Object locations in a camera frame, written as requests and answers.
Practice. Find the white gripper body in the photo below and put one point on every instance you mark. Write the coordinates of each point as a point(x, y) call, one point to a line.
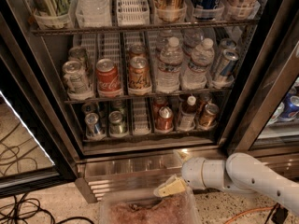
point(192, 173)

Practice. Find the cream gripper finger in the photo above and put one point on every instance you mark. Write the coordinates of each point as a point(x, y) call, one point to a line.
point(173, 185)
point(181, 155)

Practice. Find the green soda can front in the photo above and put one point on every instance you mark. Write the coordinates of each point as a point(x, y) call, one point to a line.
point(117, 124)

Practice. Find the green soda can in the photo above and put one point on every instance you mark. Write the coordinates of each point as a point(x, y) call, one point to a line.
point(119, 105)
point(117, 124)

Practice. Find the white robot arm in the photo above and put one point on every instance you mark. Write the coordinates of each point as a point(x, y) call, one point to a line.
point(240, 173)

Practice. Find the red can bottom front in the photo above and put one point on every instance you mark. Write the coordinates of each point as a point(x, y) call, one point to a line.
point(164, 121)

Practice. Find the copper can bottom front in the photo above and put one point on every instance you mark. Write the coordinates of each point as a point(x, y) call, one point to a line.
point(209, 114)

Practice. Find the copper can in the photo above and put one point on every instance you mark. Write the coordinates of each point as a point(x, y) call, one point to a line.
point(203, 99)
point(209, 114)

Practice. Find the white empty glide tray bottom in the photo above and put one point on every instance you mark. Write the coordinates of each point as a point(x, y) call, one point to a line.
point(141, 120)

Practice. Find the white empty glide tray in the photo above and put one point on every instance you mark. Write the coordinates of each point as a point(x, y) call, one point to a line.
point(141, 120)
point(133, 12)

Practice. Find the red can bottom rear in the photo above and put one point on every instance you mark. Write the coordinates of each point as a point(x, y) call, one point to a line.
point(157, 103)

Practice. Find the copper can bottom rear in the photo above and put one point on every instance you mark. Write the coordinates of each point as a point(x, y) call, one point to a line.
point(203, 99)

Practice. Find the steel fridge bottom grille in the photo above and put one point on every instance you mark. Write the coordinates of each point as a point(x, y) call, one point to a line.
point(102, 177)

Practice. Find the green soda can rear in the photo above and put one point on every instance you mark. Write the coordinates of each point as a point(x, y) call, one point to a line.
point(119, 105)

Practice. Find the orange can middle front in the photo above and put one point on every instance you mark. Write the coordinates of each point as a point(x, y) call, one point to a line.
point(139, 73)

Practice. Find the orange can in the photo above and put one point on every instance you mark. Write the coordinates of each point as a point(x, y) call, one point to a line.
point(139, 73)
point(137, 50)

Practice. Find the right glass fridge door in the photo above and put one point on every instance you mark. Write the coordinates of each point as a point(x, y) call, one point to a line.
point(270, 68)

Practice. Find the red coca-cola can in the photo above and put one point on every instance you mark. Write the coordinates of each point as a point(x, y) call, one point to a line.
point(107, 73)

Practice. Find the blue silver slim can front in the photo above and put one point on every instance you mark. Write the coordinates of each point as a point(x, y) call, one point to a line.
point(225, 65)

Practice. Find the blue silver slim can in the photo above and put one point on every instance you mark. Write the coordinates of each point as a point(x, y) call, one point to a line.
point(226, 43)
point(225, 65)

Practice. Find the orange can middle rear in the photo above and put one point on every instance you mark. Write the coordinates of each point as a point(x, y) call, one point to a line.
point(137, 50)

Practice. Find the blue pepsi can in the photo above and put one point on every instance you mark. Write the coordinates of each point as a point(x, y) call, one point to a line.
point(291, 108)

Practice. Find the blue silver slim can rear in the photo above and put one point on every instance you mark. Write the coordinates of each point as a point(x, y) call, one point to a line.
point(226, 43)

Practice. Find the silver can middle front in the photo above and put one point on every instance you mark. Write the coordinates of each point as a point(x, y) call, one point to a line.
point(75, 77)

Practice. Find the open glass fridge door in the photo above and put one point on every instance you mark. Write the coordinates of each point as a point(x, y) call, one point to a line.
point(32, 156)

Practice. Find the silver can middle rear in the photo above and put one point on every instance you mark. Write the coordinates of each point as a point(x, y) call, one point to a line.
point(79, 53)

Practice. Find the clear bottle top shelf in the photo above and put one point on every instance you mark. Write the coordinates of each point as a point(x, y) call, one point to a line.
point(93, 13)

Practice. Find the clear plastic bin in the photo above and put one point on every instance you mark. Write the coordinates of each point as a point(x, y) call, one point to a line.
point(141, 206)

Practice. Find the brown juice bottle white cap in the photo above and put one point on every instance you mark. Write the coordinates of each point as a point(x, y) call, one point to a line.
point(187, 113)

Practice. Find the water bottle front left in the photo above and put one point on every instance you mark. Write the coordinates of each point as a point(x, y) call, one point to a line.
point(169, 66)

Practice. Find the water bottle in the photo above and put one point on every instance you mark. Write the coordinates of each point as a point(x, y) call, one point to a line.
point(202, 57)
point(169, 66)
point(162, 40)
point(192, 38)

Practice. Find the water bottle front right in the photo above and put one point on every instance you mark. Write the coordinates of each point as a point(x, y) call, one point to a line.
point(202, 57)

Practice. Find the black plug box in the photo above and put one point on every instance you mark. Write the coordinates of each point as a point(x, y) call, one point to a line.
point(280, 215)

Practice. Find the water bottle rear left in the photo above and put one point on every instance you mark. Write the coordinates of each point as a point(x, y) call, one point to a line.
point(162, 40)

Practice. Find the water bottle rear right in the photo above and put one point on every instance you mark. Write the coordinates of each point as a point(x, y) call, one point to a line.
point(192, 38)

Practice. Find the white empty glide tray top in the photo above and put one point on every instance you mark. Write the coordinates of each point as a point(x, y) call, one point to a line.
point(133, 12)

